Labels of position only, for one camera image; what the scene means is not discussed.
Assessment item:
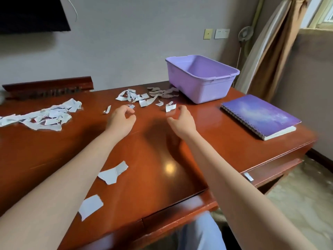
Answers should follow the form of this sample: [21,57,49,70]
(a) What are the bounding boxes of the person's right hand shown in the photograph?
[166,105,198,140]

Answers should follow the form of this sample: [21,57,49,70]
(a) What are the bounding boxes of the person's left hand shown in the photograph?
[104,105,137,138]

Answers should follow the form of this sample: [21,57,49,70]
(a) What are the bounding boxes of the purple plastic basket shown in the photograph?
[165,55,241,105]

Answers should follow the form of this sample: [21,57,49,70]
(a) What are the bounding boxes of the purple spiral notebook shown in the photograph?
[220,94,302,141]

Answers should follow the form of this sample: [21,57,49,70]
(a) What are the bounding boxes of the white paper scraps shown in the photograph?
[0,87,180,222]

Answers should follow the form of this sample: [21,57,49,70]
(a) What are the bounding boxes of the person's right forearm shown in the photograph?
[186,132,319,250]

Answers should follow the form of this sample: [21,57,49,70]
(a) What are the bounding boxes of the person's left forearm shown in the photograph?
[0,131,125,250]

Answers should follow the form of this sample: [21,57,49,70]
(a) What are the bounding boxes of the brown wooden desk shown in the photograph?
[0,81,319,250]

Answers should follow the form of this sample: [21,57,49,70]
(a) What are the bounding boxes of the person's blue jeans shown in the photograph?
[177,211,228,250]

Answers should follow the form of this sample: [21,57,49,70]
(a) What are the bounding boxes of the white sheer curtain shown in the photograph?
[235,0,292,94]

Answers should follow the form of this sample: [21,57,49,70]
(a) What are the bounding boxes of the standing floor fan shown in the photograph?
[233,26,255,88]

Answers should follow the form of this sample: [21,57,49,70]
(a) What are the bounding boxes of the brown curtain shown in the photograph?
[247,0,313,103]

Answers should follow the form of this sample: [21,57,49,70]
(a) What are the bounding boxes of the white television cable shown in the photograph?
[65,0,78,23]

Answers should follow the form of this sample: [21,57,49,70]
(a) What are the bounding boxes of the yellowish wall pipe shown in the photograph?
[244,0,266,54]

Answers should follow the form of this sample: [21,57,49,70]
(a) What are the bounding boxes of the black wall television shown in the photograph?
[0,0,71,35]

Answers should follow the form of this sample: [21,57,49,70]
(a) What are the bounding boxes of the window frame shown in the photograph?
[307,0,333,30]

